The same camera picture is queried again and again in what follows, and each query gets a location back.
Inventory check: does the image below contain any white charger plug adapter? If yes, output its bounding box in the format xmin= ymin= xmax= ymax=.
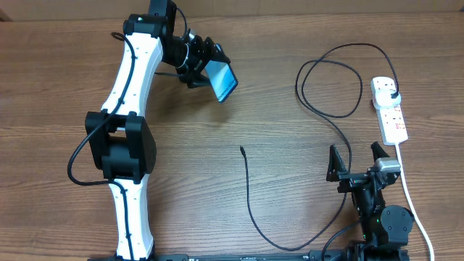
xmin=373 ymin=89 xmax=402 ymax=109

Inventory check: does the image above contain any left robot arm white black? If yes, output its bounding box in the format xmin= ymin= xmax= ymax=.
xmin=83 ymin=1 xmax=239 ymax=260

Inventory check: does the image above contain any white power strip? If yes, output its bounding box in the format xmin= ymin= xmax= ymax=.
xmin=370 ymin=76 xmax=408 ymax=146

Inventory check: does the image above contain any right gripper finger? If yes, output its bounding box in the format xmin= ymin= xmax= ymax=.
xmin=326 ymin=144 xmax=349 ymax=182
xmin=370 ymin=141 xmax=389 ymax=162

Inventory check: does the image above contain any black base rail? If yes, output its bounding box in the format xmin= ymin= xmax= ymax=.
xmin=86 ymin=249 xmax=410 ymax=261

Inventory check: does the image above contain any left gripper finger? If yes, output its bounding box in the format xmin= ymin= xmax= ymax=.
xmin=204 ymin=37 xmax=231 ymax=64
xmin=186 ymin=71 xmax=210 ymax=88

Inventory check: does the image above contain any white power strip cord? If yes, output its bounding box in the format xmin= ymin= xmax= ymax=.
xmin=394 ymin=143 xmax=436 ymax=261

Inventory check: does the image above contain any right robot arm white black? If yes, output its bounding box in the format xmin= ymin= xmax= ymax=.
xmin=321 ymin=142 xmax=415 ymax=260

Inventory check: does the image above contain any blue Galaxy smartphone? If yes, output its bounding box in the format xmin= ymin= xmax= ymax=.
xmin=205 ymin=61 xmax=239 ymax=103

